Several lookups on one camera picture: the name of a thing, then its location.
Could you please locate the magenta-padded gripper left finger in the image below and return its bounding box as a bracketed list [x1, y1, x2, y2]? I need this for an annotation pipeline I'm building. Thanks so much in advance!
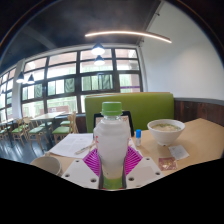
[61, 147, 104, 190]

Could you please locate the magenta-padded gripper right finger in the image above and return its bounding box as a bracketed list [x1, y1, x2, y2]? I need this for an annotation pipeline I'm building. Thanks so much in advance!
[123, 145, 166, 190]

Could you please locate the clear green-capped water bottle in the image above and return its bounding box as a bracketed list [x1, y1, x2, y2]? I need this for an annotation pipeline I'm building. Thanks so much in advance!
[93, 101, 131, 191]

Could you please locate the small pink sachet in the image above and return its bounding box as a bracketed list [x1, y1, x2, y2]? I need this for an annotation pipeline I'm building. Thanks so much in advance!
[157, 156, 179, 172]

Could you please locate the silver pen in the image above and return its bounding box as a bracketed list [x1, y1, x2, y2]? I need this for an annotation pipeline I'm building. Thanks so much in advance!
[74, 142, 96, 156]

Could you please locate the white printed paper sheet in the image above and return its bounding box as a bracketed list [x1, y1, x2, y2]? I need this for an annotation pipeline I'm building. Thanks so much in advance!
[48, 132, 95, 159]

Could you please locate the small blue-capped white bottle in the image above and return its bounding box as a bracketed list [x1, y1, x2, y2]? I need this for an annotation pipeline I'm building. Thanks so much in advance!
[134, 129, 142, 148]

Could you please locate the white ceramic bowl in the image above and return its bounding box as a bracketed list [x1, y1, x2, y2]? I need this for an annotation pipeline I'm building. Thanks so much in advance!
[146, 118, 186, 147]

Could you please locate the group of green-seated wooden chairs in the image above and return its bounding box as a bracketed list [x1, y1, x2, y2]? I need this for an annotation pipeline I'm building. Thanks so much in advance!
[0, 111, 79, 146]

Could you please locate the green upholstered bench seat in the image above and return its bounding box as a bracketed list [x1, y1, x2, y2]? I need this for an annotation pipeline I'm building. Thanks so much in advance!
[84, 92, 175, 134]

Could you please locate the wooden dining table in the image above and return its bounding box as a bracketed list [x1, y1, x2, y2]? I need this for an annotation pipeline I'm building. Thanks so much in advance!
[29, 111, 66, 126]

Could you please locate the group of pendant lamps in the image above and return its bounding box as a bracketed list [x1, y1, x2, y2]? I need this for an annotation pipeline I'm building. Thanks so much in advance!
[15, 42, 106, 85]

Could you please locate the long curved ceiling light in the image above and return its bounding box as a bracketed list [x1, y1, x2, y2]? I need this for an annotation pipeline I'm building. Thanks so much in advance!
[84, 30, 173, 44]

